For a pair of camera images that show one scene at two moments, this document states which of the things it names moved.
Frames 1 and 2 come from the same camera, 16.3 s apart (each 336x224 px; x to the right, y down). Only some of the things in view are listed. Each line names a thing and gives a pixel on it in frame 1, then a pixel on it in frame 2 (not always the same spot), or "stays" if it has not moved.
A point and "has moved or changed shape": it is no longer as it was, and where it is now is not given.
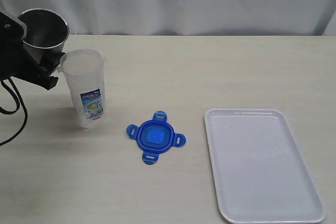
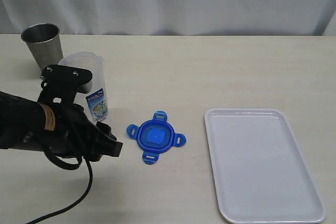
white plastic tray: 262,173 stays
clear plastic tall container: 84,71 stays
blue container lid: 155,136 stays
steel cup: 46,32 has moved or changed shape
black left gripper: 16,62 to 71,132
